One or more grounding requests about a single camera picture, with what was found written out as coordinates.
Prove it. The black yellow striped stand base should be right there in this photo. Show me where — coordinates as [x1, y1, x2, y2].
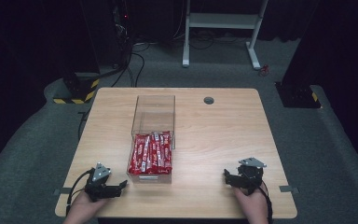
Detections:
[52, 72, 101, 105]

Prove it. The black floor cable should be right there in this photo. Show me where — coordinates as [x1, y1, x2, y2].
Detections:
[111, 51, 145, 89]

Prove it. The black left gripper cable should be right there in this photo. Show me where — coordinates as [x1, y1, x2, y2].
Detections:
[65, 168, 95, 217]

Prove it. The grey tape strip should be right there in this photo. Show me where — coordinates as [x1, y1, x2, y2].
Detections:
[278, 185, 300, 194]
[53, 187, 73, 197]

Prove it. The stack of red packets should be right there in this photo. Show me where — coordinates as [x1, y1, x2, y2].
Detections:
[128, 131, 173, 175]

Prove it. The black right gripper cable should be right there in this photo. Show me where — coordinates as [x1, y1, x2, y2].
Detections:
[256, 182, 274, 224]

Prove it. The dark equipment rack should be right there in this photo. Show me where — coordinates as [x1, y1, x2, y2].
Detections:
[110, 0, 135, 68]

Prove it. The thin black cable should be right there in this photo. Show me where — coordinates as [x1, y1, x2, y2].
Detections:
[77, 107, 91, 142]

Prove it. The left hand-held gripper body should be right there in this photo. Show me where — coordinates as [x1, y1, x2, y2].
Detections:
[84, 161, 113, 203]

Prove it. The person's left hand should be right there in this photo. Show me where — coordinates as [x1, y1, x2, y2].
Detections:
[62, 189, 109, 224]

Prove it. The white metal stand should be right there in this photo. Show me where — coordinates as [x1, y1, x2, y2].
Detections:
[182, 0, 270, 71]

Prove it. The clear plastic box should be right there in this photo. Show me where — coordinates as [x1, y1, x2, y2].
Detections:
[126, 94, 177, 185]

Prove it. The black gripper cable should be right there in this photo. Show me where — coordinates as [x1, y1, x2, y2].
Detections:
[256, 182, 274, 224]
[65, 168, 95, 217]

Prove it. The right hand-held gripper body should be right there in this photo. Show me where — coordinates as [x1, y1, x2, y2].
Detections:
[236, 156, 268, 196]

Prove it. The person's right hand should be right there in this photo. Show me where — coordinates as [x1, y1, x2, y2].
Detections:
[232, 182, 270, 224]

